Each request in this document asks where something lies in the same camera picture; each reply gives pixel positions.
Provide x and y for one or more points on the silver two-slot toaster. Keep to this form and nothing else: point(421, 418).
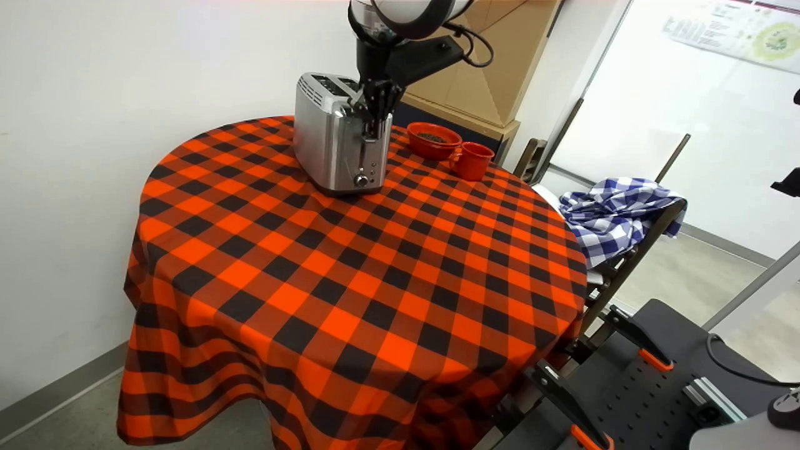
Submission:
point(329, 137)

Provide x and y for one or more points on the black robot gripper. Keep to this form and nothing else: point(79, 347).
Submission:
point(387, 69)

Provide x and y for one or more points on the blue white checkered cloth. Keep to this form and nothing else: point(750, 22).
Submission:
point(614, 216)

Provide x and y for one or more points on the large cardboard box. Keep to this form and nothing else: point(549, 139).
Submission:
point(484, 96)

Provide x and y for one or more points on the red bowl with coffee beans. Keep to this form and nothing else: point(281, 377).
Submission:
point(432, 141)

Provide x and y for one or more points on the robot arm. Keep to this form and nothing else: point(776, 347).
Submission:
point(404, 22)

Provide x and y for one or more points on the wall poster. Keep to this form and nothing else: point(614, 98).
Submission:
point(754, 31)

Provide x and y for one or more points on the orange black checkered tablecloth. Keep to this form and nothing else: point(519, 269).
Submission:
point(385, 322)

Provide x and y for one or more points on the red mug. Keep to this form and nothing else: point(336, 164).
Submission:
point(470, 162)

